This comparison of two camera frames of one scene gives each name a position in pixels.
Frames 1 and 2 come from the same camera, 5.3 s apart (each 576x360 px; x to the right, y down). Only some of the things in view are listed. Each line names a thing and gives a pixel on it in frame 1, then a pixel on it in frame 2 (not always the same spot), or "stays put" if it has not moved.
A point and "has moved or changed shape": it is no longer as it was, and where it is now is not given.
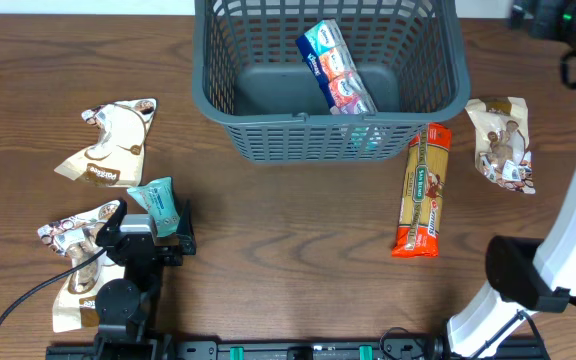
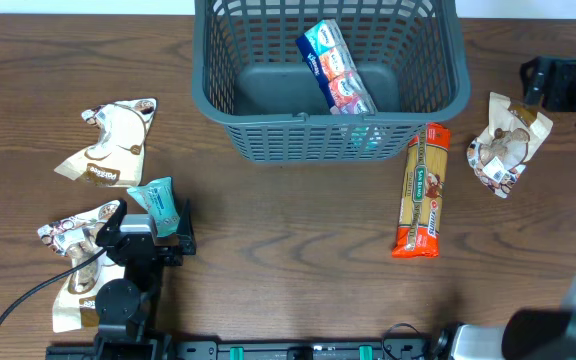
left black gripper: x=185 y=241 stays put
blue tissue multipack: x=345 y=90 stays put
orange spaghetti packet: x=418 y=234 stays put
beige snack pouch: x=502 y=151 has moved or changed shape
